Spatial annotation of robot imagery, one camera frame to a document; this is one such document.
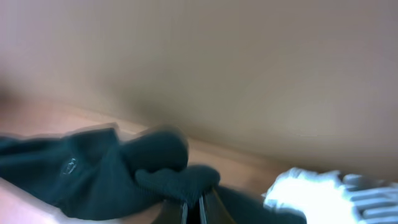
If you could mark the black t-shirt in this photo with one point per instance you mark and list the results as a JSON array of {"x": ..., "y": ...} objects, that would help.
[{"x": 93, "y": 175}]

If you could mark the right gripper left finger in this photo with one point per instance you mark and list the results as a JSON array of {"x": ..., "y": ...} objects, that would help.
[{"x": 172, "y": 213}]

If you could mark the white black-striped folded garment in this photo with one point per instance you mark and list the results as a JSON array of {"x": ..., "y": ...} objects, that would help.
[{"x": 332, "y": 197}]

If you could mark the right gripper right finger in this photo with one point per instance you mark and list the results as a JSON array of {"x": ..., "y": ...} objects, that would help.
[{"x": 212, "y": 209}]

